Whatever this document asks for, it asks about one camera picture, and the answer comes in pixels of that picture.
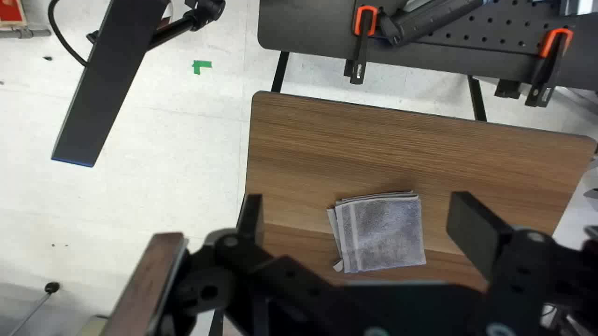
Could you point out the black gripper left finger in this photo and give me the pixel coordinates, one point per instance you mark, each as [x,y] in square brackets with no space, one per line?
[251,218]

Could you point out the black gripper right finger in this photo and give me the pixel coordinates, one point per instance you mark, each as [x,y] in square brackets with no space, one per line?
[478,235]

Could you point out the grey terry towel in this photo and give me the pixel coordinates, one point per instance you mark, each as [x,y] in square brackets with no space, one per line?
[384,235]

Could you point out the green tape floor marker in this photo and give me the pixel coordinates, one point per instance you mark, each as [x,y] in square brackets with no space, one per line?
[201,67]

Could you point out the black perforated work table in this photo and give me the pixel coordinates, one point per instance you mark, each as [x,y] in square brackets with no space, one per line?
[450,53]

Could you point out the small black floor foot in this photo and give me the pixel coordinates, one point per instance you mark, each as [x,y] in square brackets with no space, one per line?
[53,289]

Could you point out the black handheld controller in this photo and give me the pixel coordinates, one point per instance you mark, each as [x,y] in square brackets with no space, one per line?
[423,20]

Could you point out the red box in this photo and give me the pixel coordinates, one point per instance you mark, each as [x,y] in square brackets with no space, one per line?
[10,12]

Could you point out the shiny metal bracket plate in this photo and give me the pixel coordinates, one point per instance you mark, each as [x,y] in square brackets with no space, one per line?
[147,287]

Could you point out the black stereo camera bar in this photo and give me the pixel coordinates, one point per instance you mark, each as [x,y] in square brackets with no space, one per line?
[109,81]

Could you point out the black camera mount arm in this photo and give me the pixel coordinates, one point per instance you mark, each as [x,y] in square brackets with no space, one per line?
[188,22]

